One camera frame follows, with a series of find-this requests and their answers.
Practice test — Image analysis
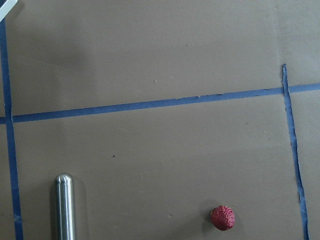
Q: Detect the red strawberry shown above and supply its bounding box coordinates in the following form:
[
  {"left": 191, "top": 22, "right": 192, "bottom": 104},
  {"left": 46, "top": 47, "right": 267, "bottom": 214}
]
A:
[{"left": 210, "top": 205, "right": 235, "bottom": 231}]

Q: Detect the steel muddler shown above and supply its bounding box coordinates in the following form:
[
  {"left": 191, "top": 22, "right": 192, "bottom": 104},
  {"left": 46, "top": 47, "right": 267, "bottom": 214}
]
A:
[{"left": 55, "top": 173, "right": 77, "bottom": 240}]

